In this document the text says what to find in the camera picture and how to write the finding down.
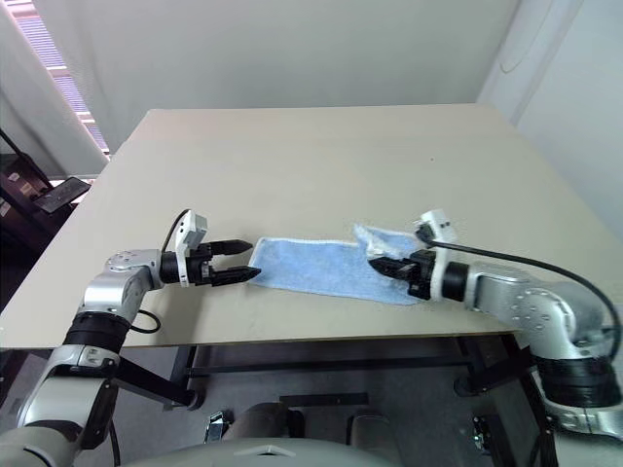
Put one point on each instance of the window blind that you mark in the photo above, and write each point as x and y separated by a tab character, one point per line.
68	82

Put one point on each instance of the light blue towel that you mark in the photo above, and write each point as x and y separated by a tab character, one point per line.
316	267

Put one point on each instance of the grey robot torso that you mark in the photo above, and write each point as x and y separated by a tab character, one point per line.
258	455

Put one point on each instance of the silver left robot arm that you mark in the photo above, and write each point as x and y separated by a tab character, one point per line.
112	287

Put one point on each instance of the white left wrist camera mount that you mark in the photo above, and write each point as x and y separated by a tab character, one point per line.
194	228

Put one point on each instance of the large dark rounded shape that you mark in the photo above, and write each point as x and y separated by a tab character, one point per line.
265	420

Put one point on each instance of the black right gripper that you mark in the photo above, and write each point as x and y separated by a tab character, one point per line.
421	275

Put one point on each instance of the black castor wheel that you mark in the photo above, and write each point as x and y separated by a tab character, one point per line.
481	435

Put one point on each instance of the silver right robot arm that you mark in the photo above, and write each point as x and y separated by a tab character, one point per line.
530	301

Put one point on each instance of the black flat floor plate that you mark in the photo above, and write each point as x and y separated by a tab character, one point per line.
323	400

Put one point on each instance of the black phone on stand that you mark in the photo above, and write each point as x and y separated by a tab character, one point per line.
62	194

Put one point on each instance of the silver castor wheel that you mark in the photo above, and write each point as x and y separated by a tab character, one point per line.
218	427

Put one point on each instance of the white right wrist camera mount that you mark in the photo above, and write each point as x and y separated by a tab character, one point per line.
440	226

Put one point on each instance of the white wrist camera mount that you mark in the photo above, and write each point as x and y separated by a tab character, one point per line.
440	226
194	228

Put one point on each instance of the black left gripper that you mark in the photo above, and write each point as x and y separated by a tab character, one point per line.
200	266

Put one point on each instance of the small dark rounded shape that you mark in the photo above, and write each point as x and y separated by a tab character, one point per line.
368	427

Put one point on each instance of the dark brown cabinet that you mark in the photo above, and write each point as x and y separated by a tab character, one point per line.
17	194

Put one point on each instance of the black metal table frame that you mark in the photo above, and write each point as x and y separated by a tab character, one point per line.
331	360

